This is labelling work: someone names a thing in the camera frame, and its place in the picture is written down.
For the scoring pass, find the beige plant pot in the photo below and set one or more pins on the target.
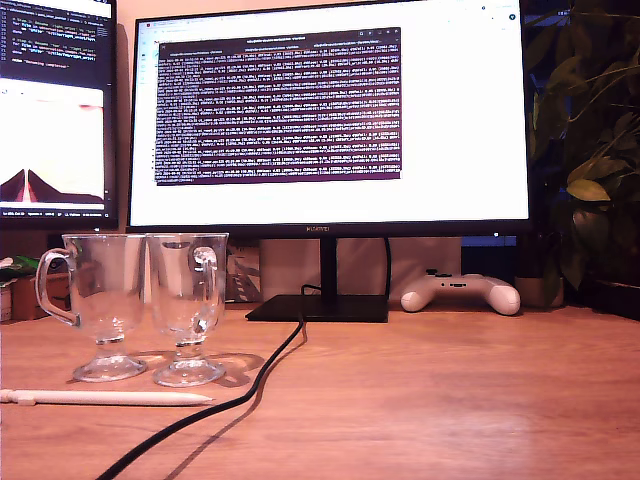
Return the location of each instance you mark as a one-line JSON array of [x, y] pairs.
[[530, 292]]

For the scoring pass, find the green packet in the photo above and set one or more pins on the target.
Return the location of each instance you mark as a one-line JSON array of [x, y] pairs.
[[20, 265]]

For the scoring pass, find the white pen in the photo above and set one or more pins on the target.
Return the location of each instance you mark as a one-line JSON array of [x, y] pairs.
[[125, 398]]

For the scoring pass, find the leaf patterned box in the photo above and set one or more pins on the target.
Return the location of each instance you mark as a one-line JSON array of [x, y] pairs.
[[245, 285]]

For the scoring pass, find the black Huawei computer monitor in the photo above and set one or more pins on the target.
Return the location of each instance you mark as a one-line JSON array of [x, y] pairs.
[[450, 125]]

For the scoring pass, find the brown cardboard box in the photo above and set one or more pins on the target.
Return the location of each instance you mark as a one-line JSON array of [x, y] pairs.
[[25, 300]]

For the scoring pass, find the green leafy houseplant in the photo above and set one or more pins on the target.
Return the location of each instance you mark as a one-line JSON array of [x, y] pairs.
[[590, 189]]

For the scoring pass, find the black monitor with code window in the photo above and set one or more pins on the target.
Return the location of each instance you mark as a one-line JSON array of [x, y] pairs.
[[50, 125]]

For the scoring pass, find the white game controller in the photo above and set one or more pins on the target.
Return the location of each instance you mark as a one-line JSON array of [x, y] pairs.
[[460, 289]]

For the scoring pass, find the small footed glass cup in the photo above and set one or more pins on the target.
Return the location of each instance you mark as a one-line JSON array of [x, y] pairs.
[[172, 300], [100, 300]]

